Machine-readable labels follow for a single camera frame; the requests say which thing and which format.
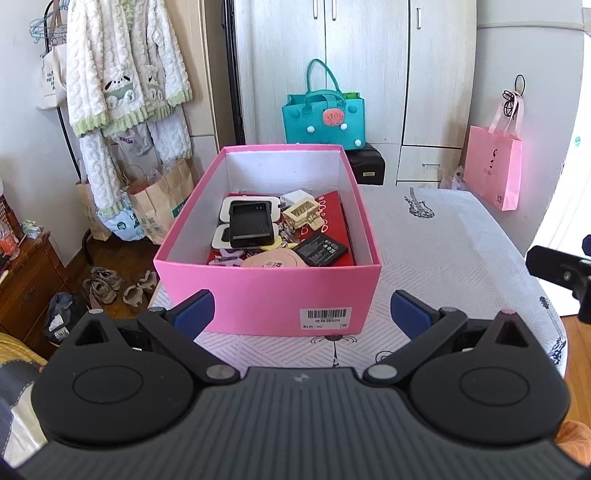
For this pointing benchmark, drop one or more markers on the white charger plug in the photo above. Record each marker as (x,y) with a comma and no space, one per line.
(293,197)

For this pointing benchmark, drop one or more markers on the black coat rack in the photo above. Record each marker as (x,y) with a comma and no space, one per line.
(87,244)

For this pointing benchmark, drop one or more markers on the pink cardboard box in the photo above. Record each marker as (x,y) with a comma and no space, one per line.
(258,300)

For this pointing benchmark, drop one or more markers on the yellow blanket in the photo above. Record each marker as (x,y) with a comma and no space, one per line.
(14,346)

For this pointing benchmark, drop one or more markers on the white portable router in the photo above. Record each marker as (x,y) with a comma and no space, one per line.
(220,236)
(225,208)

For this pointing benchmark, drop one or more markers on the small brown paper bag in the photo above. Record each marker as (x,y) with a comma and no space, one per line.
(87,207)

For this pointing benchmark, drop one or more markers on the white fuzzy robe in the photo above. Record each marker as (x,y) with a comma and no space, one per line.
(115,55)

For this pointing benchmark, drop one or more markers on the blue denim cloth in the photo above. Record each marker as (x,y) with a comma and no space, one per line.
(60,314)

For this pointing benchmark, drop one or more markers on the green printed plastic bag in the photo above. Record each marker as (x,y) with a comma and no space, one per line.
(122,226)

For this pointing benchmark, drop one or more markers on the large brown paper bag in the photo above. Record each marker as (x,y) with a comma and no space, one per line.
(157,207)

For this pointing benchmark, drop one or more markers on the purple printed plastic bag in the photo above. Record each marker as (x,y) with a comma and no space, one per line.
(134,143)

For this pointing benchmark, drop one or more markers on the small green white box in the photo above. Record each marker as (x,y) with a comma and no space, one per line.
(31,229)

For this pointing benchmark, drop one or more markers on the round pink case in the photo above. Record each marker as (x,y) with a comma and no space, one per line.
(268,261)

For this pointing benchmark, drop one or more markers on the black suitcase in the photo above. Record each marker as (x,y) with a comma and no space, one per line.
(369,166)

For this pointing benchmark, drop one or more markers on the white wardrobe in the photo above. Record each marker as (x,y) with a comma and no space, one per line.
(369,55)

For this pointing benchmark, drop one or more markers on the wooden cabinet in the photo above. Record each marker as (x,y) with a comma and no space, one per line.
(27,295)

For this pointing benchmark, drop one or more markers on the beige hair claw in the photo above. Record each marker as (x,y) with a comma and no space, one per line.
(300,213)

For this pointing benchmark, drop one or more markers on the black charger dock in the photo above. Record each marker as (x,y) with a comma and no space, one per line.
(249,224)

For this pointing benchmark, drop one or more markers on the red snack packet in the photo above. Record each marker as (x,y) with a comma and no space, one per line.
(7,240)

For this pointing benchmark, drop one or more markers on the black phone battery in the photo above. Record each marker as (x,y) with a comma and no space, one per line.
(321,249)

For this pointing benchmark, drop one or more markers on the pink paper bag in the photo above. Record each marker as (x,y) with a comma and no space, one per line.
(491,170)

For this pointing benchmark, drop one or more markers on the white tote bag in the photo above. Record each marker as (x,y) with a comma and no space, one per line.
(51,87)

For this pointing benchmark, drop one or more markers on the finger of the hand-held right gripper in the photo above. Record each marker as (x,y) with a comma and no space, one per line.
(551,267)

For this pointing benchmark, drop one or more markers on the teal felt handbag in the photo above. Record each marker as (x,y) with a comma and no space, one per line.
(323,124)

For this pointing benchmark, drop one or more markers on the light blue clothes hanger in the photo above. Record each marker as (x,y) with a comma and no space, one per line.
(32,25)

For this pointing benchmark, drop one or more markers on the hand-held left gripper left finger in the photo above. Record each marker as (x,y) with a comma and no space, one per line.
(196,314)

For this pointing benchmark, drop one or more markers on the purple star hair clip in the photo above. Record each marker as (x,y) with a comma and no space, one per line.
(226,253)

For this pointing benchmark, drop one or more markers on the grey sneaker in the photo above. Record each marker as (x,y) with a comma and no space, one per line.
(98,294)
(104,277)

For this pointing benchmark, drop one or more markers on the clear plastic bag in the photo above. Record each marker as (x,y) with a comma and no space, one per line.
(455,180)

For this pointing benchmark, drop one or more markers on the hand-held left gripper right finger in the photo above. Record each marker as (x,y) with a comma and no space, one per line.
(408,316)

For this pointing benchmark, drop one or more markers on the bunch of keys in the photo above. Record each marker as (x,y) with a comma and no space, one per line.
(288,235)

